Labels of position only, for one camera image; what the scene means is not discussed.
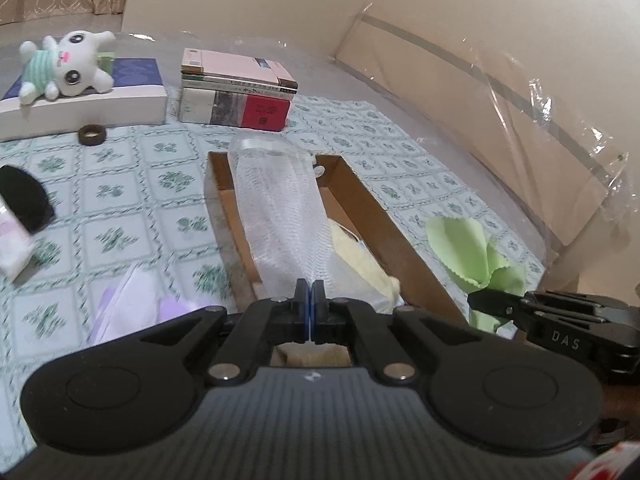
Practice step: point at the red white patterned clothing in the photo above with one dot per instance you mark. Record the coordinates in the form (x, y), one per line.
(610, 465)

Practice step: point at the white plush toy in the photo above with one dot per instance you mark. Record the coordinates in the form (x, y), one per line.
(70, 65)

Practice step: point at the black oval pad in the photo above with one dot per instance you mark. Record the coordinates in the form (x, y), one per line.
(22, 200)

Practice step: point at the thin white-edged book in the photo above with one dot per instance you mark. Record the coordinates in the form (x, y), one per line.
(270, 91)

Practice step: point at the thin green-edged book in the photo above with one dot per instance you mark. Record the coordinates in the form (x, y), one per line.
(270, 86)

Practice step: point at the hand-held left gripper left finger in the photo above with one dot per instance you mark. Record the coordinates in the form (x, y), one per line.
(302, 310)

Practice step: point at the small green box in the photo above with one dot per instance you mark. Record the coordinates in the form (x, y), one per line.
(106, 61)

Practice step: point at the floral tablecloth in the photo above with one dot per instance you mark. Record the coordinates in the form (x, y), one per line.
(150, 190)

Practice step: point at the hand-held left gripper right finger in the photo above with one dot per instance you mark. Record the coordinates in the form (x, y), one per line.
(317, 310)

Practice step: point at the purple white tissue box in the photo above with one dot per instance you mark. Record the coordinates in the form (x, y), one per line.
(172, 310)

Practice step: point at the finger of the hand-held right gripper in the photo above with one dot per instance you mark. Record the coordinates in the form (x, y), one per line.
(497, 307)
(565, 304)

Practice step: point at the plastic-wrapped beige board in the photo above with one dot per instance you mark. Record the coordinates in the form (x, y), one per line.
(500, 125)

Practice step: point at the brown scrunchie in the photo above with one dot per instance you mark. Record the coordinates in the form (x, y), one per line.
(91, 135)

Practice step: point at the thick red grey book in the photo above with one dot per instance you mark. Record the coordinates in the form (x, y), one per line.
(235, 110)

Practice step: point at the flat white box blue top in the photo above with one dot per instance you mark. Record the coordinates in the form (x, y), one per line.
(100, 105)

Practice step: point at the light green cloth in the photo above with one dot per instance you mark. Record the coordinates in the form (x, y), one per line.
(460, 250)

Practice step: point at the pale yellow towel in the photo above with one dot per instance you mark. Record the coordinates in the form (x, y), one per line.
(360, 270)

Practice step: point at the white mesh packet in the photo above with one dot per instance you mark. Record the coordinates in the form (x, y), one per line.
(280, 210)

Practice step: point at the pink lidded cup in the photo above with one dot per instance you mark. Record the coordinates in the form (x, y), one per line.
(12, 245)

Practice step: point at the cardboard box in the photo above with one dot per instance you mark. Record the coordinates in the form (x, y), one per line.
(380, 220)

